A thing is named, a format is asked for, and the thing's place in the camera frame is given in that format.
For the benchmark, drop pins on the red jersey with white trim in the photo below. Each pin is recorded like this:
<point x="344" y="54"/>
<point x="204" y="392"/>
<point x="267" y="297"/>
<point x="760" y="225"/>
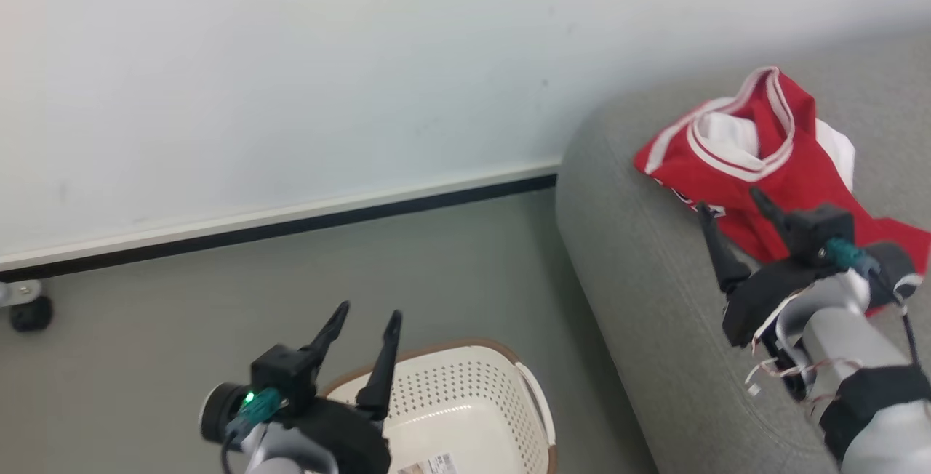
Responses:
<point x="734" y="176"/>

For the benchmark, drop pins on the white perforated basket, brown rim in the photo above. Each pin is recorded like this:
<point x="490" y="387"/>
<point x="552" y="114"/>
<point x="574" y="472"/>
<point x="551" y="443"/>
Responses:
<point x="465" y="401"/>

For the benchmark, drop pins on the paper label sticker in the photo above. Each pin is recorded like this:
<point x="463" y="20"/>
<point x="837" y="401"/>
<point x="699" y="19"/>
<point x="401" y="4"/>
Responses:
<point x="433" y="464"/>

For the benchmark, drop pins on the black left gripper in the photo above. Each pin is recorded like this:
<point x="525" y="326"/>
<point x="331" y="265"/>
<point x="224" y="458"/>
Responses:
<point x="342" y="434"/>

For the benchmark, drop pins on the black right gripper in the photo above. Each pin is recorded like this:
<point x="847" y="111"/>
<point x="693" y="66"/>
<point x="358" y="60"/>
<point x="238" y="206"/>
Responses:
<point x="756" y="299"/>

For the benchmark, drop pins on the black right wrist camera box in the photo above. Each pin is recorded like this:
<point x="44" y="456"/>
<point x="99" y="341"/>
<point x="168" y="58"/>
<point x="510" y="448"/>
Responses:
<point x="818" y="230"/>

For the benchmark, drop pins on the black caster wheel, metal bracket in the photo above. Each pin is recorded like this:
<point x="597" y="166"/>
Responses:
<point x="30" y="312"/>

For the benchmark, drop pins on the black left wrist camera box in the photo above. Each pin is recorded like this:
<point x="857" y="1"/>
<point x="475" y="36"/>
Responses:
<point x="280" y="372"/>

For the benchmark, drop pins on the white and black baseboard strip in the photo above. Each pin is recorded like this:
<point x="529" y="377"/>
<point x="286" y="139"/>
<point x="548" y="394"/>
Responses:
<point x="291" y="219"/>

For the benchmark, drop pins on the light grey fabric sofa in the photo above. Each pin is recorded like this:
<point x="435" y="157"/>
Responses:
<point x="640" y="278"/>

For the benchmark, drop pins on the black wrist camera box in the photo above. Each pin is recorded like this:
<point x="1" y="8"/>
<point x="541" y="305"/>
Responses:
<point x="818" y="230"/>
<point x="280" y="372"/>

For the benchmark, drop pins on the white and grey right arm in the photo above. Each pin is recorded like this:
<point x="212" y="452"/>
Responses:
<point x="851" y="343"/>

